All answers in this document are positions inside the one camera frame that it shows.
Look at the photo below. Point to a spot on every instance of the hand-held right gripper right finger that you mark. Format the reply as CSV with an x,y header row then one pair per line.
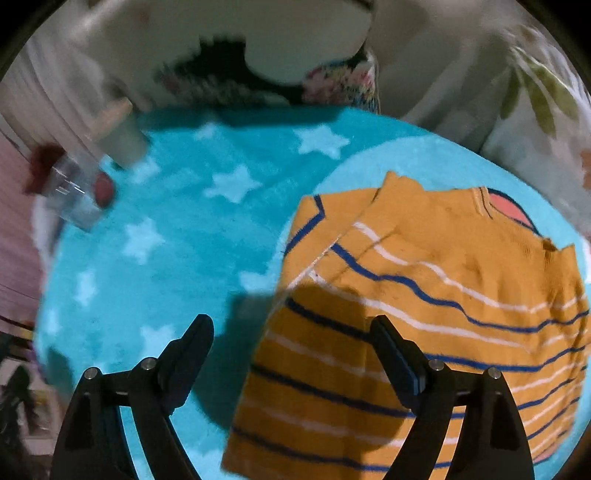
x,y
408,374

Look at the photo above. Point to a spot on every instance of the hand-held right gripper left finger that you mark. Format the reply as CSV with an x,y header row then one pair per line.
x,y
178,369

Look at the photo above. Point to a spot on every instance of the yellow striped sweater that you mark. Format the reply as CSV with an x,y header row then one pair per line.
x,y
415,277

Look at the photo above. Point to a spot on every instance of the teal star blanket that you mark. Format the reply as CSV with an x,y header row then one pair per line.
x,y
184,230

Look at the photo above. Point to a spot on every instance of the small red object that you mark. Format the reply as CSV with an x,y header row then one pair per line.
x,y
105,190

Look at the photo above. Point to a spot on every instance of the clear plastic container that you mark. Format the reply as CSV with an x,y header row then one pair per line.
x,y
76,194

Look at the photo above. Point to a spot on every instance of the dark red item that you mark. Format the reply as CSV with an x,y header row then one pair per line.
x,y
44,168

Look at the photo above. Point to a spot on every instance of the leaf print pillow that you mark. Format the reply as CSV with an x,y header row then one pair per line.
x,y
545,115

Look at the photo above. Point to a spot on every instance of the bird print cushion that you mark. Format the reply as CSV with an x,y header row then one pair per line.
x,y
300,46

